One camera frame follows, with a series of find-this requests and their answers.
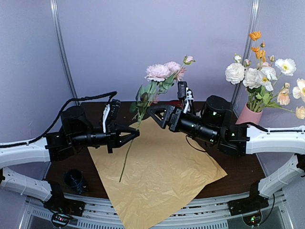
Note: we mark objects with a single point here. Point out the dark blue cup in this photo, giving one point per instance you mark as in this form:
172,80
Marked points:
75,181

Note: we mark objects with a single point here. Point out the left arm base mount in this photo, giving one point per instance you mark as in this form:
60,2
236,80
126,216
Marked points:
63,209

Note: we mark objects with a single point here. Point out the lilac pink flower stem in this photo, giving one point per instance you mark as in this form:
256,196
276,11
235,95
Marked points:
160,77

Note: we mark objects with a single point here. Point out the pink cylindrical vase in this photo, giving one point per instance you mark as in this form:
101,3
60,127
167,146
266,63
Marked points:
248,115

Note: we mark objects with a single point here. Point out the orange flower stem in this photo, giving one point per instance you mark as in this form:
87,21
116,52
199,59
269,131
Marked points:
258,47

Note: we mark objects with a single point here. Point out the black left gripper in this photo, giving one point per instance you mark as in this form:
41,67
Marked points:
113,136

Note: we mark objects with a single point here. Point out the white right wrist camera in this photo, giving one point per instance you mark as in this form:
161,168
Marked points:
185,95

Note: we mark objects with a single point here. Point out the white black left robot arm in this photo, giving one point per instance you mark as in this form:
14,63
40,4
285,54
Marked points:
76,132

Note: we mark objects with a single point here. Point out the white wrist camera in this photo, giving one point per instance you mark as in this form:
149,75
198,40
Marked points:
110,113
185,95

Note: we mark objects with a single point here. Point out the peach pink flower stem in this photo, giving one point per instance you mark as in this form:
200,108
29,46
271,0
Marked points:
293,97

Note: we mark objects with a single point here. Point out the white blue flower stem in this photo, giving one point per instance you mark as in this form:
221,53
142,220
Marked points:
267,78

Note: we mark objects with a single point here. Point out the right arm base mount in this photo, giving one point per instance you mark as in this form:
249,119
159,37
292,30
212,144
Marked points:
249,209

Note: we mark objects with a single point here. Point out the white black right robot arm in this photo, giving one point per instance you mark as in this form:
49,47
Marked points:
215,128

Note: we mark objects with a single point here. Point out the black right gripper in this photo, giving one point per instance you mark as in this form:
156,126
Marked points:
169,110

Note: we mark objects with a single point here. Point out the orange yellow wrapping paper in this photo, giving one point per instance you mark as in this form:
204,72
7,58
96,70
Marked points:
155,176

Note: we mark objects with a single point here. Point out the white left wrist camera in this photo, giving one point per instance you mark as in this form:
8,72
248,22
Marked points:
110,113

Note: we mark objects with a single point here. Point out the left aluminium frame post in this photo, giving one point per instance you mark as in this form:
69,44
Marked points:
60,40

